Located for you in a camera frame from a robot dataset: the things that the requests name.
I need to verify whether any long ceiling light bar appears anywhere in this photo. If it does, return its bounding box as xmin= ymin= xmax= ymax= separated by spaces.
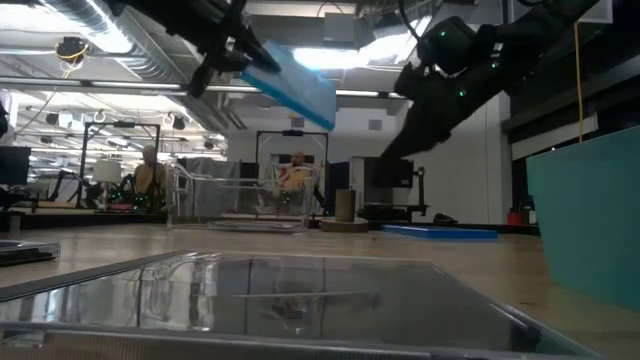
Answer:
xmin=0 ymin=75 xmax=407 ymax=101

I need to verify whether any hanging yellow cord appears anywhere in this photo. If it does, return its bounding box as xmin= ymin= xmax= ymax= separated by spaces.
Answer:
xmin=572 ymin=22 xmax=586 ymax=144

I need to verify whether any black and white cabinet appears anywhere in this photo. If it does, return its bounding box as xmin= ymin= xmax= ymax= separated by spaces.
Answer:
xmin=349 ymin=155 xmax=416 ymax=205

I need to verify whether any ceiling reel with yellow cable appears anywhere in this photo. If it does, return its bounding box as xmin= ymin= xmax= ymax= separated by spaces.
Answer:
xmin=53 ymin=35 xmax=92 ymax=66

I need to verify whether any clear plastic bin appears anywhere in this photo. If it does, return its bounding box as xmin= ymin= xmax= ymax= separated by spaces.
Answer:
xmin=165 ymin=162 xmax=318 ymax=234

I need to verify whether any black stand with platform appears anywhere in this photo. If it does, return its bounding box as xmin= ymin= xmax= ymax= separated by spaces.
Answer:
xmin=357 ymin=165 xmax=430 ymax=223

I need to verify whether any white lampshade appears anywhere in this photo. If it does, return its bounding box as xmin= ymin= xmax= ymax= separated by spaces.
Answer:
xmin=91 ymin=159 xmax=123 ymax=185

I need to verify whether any clear jewel case black spine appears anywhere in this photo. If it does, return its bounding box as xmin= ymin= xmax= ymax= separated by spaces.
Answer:
xmin=0 ymin=249 xmax=606 ymax=360

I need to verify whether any translucent teal plastic bin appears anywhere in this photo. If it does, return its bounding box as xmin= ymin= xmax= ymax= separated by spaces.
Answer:
xmin=525 ymin=124 xmax=640 ymax=312

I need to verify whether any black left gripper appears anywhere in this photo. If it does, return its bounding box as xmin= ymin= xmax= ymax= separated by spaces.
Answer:
xmin=202 ymin=0 xmax=282 ymax=74

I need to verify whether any black monitor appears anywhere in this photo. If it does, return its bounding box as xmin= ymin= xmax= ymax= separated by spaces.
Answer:
xmin=0 ymin=145 xmax=33 ymax=187

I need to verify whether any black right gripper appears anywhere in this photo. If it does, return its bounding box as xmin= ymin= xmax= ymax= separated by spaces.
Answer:
xmin=382 ymin=64 xmax=511 ymax=160

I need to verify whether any person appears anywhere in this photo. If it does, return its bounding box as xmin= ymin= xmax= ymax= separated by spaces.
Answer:
xmin=278 ymin=151 xmax=315 ymax=211
xmin=132 ymin=144 xmax=167 ymax=210

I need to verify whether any blue jewel case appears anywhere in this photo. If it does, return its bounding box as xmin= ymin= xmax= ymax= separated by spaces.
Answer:
xmin=239 ymin=39 xmax=338 ymax=133
xmin=381 ymin=223 xmax=499 ymax=241

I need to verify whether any black gantry frame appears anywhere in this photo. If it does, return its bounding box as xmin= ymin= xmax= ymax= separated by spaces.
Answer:
xmin=255 ymin=129 xmax=330 ymax=169
xmin=75 ymin=121 xmax=162 ymax=210

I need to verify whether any black white patterned jewel case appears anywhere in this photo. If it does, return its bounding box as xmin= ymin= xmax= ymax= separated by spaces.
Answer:
xmin=206 ymin=219 xmax=303 ymax=234

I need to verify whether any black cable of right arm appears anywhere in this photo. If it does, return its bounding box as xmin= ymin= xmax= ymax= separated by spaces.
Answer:
xmin=397 ymin=0 xmax=426 ymax=44

